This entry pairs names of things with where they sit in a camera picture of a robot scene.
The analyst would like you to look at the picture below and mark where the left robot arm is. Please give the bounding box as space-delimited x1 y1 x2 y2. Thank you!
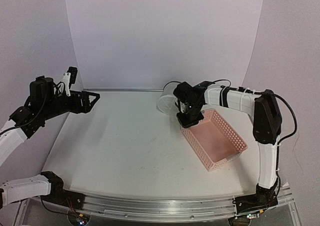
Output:
0 72 100 207

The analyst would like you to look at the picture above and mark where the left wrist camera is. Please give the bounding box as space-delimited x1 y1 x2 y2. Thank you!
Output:
57 66 78 97

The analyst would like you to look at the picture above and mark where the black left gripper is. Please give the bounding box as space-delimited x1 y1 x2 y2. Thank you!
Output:
39 90 100 121

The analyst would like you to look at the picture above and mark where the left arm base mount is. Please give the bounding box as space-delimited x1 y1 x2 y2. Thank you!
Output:
40 171 85 217

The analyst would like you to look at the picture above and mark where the aluminium front rail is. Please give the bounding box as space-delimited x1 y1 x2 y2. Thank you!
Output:
72 193 237 223

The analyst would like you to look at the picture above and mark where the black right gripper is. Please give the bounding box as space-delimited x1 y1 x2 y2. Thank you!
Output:
176 102 204 129

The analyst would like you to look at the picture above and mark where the pink perforated plastic basket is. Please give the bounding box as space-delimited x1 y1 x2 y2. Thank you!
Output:
181 109 248 172

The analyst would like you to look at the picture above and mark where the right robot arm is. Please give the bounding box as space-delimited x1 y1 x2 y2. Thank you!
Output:
173 81 298 208

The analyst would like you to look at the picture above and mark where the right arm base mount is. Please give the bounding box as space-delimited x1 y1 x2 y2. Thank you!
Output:
232 181 280 216

